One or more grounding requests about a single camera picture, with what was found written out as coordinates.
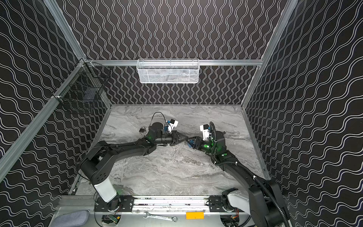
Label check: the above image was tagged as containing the white wire mesh basket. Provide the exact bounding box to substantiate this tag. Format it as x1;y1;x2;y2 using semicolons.
136;63;200;84

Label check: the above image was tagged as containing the aluminium back crossbar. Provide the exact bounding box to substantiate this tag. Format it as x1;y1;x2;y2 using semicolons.
86;59;263;67

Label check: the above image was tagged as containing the aluminium corner frame post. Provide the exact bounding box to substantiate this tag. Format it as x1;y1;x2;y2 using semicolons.
241;0;298;109
44;0;86;60

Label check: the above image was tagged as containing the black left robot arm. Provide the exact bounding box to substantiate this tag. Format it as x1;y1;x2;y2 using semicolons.
80;123;188;203

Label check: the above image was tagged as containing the black wire mesh basket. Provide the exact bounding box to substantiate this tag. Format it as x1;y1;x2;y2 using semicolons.
56;61;111;114

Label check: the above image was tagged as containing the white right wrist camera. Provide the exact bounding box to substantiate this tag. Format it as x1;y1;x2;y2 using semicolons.
200;124;211;141

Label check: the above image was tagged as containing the aluminium left side bar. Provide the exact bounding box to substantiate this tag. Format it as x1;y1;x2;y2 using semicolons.
1;60;85;180

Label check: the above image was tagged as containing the silver combination wrench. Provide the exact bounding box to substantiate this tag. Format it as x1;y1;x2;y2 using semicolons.
144;212;178;223

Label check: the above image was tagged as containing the aluminium corner frame post right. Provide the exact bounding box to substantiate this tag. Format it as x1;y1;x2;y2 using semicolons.
241;0;298;109

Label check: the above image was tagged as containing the yellow block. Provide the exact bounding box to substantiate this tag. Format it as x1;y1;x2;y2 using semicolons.
186;212;205;220

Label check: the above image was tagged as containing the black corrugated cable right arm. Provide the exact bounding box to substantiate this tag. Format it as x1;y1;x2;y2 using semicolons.
252;175;290;227

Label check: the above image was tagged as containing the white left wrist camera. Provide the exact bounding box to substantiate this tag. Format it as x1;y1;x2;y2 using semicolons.
164;119;179;133

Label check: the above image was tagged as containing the blue padlock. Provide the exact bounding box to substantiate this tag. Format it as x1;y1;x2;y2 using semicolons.
186;138;194;148

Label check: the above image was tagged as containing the aluminium corner frame post left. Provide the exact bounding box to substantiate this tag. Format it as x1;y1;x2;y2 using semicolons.
44;0;86;60

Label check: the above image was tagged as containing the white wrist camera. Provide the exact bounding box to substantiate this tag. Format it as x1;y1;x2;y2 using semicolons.
164;119;179;133
200;124;211;141

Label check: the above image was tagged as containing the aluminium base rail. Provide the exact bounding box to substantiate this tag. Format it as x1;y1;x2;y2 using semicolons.
57;191;250;215

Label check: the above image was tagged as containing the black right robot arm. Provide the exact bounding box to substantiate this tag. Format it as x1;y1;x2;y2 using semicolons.
188;131;290;227

